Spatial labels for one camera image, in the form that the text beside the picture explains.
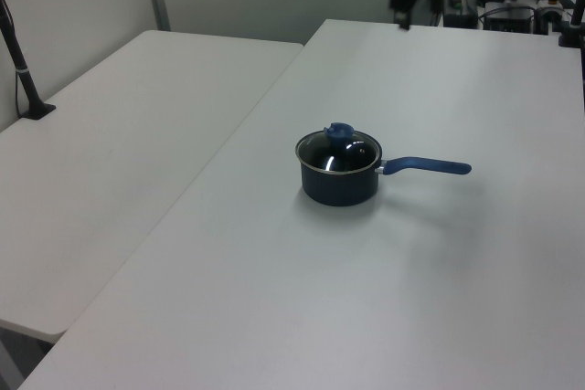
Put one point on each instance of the glass lid with blue knob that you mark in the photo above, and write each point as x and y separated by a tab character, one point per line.
339	152

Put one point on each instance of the black electronics box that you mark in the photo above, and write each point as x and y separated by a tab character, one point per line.
508	19

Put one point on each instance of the black pole with clamp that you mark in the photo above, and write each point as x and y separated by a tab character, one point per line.
574	20

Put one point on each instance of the white side table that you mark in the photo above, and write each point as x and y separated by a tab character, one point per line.
114	166

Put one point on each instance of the black camera pole with foot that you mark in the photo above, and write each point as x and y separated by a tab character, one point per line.
23	75

